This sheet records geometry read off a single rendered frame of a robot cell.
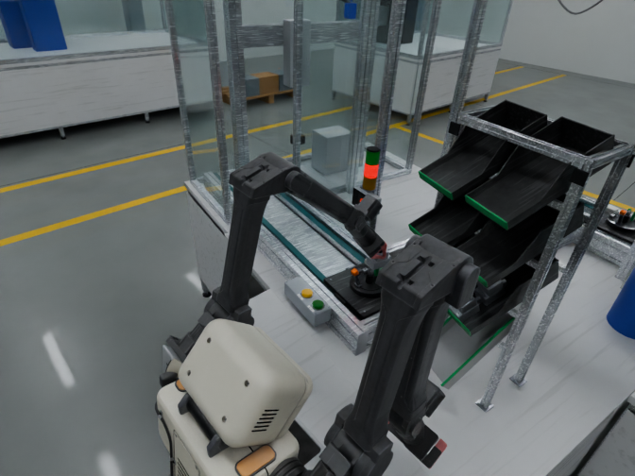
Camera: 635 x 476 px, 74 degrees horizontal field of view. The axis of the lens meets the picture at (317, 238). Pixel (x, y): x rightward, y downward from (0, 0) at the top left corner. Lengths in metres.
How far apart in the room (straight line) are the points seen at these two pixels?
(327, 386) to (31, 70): 5.17
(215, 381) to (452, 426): 0.79
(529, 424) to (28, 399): 2.35
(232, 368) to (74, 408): 1.91
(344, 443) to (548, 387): 0.92
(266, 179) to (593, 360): 1.33
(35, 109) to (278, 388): 5.49
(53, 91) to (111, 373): 4.02
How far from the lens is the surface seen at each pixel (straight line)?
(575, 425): 1.55
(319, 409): 1.34
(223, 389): 0.79
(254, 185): 0.82
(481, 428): 1.41
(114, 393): 2.61
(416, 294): 0.57
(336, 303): 1.50
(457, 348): 1.30
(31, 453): 2.56
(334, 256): 1.79
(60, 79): 5.99
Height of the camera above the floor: 1.97
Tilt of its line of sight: 34 degrees down
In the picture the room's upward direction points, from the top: 3 degrees clockwise
